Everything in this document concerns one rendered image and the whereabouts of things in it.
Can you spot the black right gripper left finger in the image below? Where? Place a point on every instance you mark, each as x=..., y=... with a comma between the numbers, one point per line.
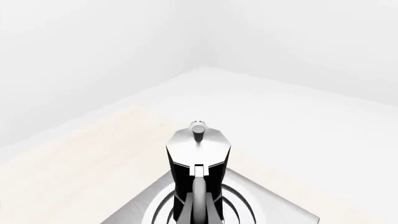
x=186, y=213

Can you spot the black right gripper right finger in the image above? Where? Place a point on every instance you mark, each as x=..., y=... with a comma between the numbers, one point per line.
x=214, y=213

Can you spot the silver and black moka pot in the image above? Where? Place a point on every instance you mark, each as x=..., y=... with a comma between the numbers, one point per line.
x=199, y=154

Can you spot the flat stove plate with rings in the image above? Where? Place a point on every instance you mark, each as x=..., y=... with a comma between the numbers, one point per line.
x=267, y=205

